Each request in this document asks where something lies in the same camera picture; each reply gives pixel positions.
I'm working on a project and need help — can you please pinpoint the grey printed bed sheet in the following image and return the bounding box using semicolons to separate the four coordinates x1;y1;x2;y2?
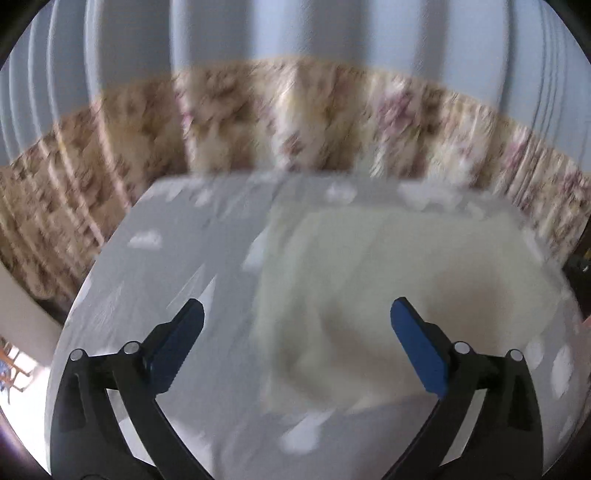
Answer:
46;173;591;480

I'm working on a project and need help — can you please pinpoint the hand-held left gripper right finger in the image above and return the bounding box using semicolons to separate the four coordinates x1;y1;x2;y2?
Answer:
384;298;543;480

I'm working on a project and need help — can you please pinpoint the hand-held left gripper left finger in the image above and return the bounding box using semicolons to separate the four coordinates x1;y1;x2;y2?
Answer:
50;298;206;480

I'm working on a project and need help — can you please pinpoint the beige hooded jacket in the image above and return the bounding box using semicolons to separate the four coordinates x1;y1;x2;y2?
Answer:
252;203;578;411

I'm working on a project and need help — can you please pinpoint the wooden frame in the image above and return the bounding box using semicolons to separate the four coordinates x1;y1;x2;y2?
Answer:
0;339;33;407

